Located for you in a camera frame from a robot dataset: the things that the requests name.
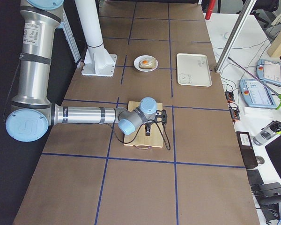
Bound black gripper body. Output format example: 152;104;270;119
145;109;167;132

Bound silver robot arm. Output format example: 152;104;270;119
5;0;168;142

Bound wooden cutting board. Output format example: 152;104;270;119
124;101;163;149

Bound toast with fried egg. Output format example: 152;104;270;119
139;57;156;69

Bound cream bear tray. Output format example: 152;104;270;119
177;53;212;87

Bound orange black adapter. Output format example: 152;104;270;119
225;90;235;103
229;106;240;122

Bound black rectangular box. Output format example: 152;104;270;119
236;131;258;169

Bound near teach pendant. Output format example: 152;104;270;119
239;79;277;109

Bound teach pendant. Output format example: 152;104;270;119
256;59;281;86
239;79;277;109

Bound clear water bottle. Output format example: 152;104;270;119
253;120;281;146

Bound far teach pendant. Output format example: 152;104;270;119
256;59;281;86

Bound red bottle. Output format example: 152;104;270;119
205;0;216;20

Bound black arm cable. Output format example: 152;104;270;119
111;117;171;151

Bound white camera mast base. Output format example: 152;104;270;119
75;0;117;77

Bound aluminium frame post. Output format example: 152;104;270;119
215;0;256;73

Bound green handled reacher grabber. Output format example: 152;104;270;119
228;57;281;110

